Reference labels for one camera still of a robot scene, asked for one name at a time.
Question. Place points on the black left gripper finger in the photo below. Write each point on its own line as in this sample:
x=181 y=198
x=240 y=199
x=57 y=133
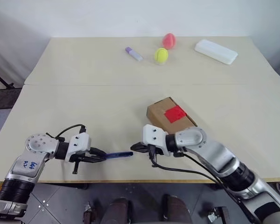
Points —
x=98 y=150
x=95 y=159

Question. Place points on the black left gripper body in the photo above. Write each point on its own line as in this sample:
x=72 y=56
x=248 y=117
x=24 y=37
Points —
x=86 y=156

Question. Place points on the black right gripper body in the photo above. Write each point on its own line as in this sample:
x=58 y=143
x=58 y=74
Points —
x=158 y=151

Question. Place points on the blue pen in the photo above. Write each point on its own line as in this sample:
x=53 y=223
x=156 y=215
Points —
x=119 y=155

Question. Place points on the brown cardboard box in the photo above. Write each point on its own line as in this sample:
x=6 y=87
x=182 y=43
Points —
x=157 y=114

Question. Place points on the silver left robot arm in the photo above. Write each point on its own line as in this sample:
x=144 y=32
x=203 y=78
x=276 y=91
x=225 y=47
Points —
x=35 y=144

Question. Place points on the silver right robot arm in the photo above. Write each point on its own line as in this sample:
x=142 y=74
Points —
x=193 y=137

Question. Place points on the red tape patch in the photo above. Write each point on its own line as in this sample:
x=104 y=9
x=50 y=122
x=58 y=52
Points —
x=175 y=114

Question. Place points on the dark brown rounded shape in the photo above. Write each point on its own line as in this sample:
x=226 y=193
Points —
x=177 y=210
x=116 y=211

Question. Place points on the clear small ball stand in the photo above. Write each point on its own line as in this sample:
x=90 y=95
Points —
x=161 y=63

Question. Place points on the purple capped marker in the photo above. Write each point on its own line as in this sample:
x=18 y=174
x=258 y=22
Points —
x=133 y=53

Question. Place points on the yellow tennis ball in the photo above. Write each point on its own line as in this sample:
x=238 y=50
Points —
x=161 y=54

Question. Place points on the black mesh seat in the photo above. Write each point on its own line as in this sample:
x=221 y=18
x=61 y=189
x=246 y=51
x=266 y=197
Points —
x=2 y=98

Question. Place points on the black tripod stand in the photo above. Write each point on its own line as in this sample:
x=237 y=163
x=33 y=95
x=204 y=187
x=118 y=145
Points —
x=8 y=86

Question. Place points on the pink peach toy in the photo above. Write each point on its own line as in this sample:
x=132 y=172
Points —
x=169 y=41

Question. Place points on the white plastic case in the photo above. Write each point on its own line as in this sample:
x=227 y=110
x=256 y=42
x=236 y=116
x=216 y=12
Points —
x=215 y=51

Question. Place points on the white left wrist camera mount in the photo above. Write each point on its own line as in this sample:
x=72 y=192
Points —
x=80 y=142

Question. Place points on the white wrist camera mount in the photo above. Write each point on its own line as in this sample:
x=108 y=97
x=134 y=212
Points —
x=80 y=142
x=154 y=135

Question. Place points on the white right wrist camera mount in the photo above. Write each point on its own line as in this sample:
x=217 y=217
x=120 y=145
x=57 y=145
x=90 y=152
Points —
x=154 y=135

